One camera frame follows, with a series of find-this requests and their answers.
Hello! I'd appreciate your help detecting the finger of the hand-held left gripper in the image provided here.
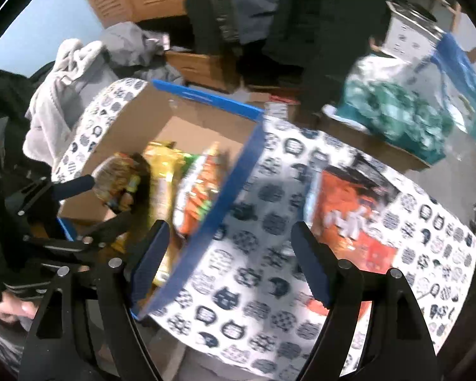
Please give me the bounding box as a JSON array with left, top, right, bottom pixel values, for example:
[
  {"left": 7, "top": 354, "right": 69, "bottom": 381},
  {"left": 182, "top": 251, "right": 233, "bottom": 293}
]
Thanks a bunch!
[
  {"left": 4, "top": 175, "right": 97, "bottom": 217},
  {"left": 22, "top": 206, "right": 135, "bottom": 255}
]

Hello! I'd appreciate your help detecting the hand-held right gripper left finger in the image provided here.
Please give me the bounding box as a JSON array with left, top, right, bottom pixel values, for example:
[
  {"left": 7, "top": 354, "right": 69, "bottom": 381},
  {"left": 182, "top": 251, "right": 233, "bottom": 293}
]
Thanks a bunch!
[{"left": 19, "top": 220, "right": 170, "bottom": 381}]

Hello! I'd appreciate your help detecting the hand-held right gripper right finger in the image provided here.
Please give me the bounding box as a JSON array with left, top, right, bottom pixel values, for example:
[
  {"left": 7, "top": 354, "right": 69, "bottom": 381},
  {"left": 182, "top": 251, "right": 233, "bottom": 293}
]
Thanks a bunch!
[{"left": 291, "top": 221, "right": 439, "bottom": 381}]

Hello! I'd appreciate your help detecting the orange patterned snack packet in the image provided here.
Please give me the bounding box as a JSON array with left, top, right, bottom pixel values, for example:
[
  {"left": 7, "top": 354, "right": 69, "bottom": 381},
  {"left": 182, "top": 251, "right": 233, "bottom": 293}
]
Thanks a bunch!
[{"left": 92, "top": 151, "right": 151, "bottom": 217}]

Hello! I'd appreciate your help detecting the large orange snack bag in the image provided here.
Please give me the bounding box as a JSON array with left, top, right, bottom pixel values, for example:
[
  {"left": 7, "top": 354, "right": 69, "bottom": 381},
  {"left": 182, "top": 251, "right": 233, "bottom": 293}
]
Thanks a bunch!
[{"left": 305, "top": 163, "right": 401, "bottom": 314}]

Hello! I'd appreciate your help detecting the long gold snack packet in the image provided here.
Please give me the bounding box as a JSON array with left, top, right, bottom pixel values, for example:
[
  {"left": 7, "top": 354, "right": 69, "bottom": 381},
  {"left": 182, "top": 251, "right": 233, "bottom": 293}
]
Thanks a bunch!
[{"left": 143, "top": 141, "right": 191, "bottom": 286}]

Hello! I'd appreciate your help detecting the orange and green snack bag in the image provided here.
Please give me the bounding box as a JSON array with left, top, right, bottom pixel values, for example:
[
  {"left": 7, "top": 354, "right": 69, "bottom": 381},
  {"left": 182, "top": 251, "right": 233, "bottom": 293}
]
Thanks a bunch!
[{"left": 172, "top": 143, "right": 233, "bottom": 239}]

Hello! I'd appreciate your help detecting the blue cardboard box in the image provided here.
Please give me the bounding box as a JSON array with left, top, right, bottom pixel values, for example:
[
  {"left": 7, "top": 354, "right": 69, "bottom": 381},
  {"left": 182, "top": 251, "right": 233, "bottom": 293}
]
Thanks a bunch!
[{"left": 57, "top": 79, "right": 267, "bottom": 322}]

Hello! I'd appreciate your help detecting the person's left hand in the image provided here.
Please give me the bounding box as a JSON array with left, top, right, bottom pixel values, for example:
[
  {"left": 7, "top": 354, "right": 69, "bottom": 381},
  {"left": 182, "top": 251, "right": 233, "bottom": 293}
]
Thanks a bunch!
[{"left": 0, "top": 296, "right": 38, "bottom": 332}]

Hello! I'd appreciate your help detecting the cat print tablecloth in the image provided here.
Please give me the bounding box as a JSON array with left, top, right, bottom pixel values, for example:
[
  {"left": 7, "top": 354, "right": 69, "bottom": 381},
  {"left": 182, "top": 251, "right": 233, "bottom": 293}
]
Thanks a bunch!
[{"left": 51, "top": 77, "right": 476, "bottom": 381}]

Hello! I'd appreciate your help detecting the white towel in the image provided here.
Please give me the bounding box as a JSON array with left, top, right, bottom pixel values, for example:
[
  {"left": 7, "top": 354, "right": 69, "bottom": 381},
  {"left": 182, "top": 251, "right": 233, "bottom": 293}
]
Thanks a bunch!
[{"left": 24, "top": 39, "right": 106, "bottom": 164}]

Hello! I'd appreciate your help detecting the dark cloth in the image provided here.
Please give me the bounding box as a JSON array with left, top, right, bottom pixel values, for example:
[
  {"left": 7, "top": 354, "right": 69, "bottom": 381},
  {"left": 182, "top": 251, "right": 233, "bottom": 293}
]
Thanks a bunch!
[{"left": 0, "top": 65, "right": 64, "bottom": 183}]

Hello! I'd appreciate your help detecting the brown cardboard box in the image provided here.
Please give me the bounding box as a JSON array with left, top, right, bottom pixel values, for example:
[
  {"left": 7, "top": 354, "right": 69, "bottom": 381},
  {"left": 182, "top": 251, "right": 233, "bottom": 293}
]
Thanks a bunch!
[{"left": 313, "top": 107, "right": 433, "bottom": 172}]

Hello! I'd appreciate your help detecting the grey clothes pile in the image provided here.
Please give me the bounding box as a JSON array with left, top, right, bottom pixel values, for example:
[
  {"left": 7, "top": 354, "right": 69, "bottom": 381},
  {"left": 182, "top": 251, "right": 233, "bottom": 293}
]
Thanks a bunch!
[{"left": 99, "top": 22, "right": 185, "bottom": 85}]

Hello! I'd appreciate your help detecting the red and white carton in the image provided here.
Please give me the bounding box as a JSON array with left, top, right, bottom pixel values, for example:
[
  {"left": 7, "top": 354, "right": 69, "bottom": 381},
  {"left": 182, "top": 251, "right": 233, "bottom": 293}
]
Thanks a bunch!
[{"left": 266, "top": 95, "right": 302, "bottom": 120}]

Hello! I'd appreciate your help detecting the wooden drawer box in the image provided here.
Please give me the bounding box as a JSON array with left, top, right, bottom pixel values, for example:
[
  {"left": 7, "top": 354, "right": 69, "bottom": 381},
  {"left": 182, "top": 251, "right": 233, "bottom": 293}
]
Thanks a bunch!
[{"left": 166, "top": 50, "right": 239, "bottom": 93}]

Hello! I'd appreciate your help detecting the clear bag of teal cloth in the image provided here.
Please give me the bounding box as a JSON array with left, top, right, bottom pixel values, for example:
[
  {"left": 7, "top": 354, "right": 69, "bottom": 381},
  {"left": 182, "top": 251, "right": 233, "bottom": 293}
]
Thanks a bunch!
[{"left": 337, "top": 56, "right": 459, "bottom": 164}]

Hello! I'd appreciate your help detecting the dark hanging coat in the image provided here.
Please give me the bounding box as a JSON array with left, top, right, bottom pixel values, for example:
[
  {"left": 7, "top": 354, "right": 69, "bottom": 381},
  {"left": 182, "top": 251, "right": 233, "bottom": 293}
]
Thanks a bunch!
[{"left": 184, "top": 0, "right": 223, "bottom": 44}]

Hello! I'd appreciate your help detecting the black hanging jacket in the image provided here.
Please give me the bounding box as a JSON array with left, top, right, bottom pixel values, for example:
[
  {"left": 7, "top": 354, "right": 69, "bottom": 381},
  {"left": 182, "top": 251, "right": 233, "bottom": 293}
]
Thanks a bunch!
[{"left": 262, "top": 0, "right": 394, "bottom": 116}]

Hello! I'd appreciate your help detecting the blue plastic bag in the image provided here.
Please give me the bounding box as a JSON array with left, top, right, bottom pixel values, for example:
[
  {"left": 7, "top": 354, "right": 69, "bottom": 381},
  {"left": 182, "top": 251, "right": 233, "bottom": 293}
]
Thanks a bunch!
[{"left": 432, "top": 34, "right": 476, "bottom": 144}]

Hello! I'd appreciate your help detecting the white storage box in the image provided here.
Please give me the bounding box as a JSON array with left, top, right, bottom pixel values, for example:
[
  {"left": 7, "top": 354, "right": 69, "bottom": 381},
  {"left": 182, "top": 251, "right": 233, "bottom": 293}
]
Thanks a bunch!
[{"left": 385, "top": 2, "right": 445, "bottom": 64}]

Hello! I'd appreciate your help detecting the grey hanging jacket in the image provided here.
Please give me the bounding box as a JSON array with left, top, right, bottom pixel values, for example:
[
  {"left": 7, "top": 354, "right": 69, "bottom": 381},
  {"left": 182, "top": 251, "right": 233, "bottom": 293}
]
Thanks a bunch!
[{"left": 218, "top": 0, "right": 286, "bottom": 46}]

